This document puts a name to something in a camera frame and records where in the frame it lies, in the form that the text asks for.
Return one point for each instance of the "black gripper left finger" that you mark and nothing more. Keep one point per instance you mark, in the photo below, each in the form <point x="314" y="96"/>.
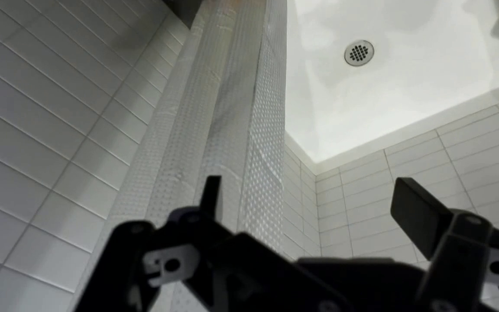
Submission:
<point x="129" y="254"/>

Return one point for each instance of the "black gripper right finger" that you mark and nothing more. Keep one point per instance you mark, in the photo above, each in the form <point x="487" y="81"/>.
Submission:
<point x="463" y="249"/>

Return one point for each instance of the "round metal shower drain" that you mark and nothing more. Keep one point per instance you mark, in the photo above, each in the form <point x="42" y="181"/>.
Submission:
<point x="359" y="53"/>

